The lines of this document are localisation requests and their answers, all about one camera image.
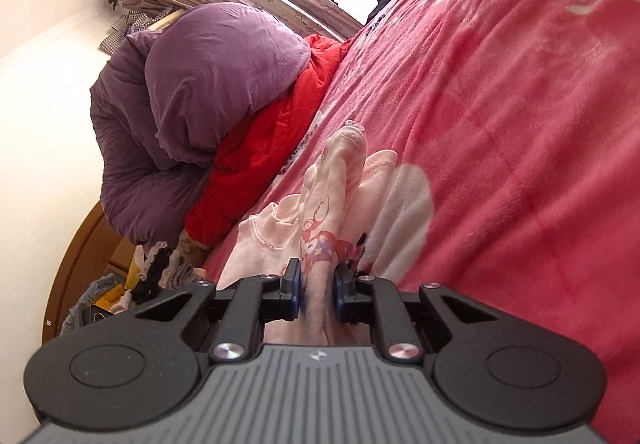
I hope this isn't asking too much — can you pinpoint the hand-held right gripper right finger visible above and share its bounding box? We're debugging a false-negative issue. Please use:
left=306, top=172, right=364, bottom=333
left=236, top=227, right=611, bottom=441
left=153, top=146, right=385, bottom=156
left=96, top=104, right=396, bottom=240
left=333, top=263, right=499, bottom=365

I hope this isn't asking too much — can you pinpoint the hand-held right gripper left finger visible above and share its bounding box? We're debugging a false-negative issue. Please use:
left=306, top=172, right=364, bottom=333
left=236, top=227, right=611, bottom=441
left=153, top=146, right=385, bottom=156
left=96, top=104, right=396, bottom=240
left=132, top=257, right=304, bottom=365

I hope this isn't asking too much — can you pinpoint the cream fox-print pajama top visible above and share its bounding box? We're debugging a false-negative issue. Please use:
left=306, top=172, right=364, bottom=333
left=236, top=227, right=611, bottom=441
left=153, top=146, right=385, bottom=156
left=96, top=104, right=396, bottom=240
left=217, top=121, right=401, bottom=346

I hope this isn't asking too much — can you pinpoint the grey folded garment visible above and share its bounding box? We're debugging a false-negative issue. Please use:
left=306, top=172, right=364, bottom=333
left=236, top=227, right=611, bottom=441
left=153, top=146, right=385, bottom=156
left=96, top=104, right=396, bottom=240
left=167, top=247, right=206, bottom=286

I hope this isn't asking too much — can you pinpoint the black lace-trimmed garment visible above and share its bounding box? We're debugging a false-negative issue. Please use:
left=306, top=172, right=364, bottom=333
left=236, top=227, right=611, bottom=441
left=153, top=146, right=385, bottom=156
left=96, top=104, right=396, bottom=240
left=131, top=240, right=176, bottom=304

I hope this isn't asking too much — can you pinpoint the red quilt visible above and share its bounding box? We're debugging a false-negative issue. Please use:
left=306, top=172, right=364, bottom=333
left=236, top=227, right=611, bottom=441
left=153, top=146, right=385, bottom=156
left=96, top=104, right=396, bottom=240
left=185, top=33, right=353, bottom=250

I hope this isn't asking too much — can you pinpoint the yellow garment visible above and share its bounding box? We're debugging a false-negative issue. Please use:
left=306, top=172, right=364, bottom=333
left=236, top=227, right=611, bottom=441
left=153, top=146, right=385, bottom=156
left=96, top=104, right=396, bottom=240
left=97, top=259, right=141, bottom=312

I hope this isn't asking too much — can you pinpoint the black box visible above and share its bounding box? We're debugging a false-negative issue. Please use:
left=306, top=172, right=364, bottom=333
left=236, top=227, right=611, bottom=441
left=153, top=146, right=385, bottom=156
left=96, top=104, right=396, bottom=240
left=79, top=305, right=115, bottom=326

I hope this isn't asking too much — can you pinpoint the wooden headboard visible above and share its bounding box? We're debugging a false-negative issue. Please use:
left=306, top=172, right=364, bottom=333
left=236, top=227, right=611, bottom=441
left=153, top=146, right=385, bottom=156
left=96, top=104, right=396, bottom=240
left=42, top=201, right=133, bottom=345

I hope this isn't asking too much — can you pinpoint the pink floral blanket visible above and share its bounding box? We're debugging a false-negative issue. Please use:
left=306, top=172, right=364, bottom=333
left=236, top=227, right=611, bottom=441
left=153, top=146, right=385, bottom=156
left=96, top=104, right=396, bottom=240
left=202, top=0, right=640, bottom=430

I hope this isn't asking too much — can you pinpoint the purple duvet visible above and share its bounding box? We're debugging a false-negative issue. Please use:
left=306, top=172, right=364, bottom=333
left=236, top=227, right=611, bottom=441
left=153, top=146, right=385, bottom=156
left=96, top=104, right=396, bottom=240
left=90, top=2, right=313, bottom=246

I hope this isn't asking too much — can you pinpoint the checked cloth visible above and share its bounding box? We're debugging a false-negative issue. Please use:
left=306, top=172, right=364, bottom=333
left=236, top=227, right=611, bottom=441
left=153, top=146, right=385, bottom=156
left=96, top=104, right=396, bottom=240
left=97, top=8, right=173, bottom=56

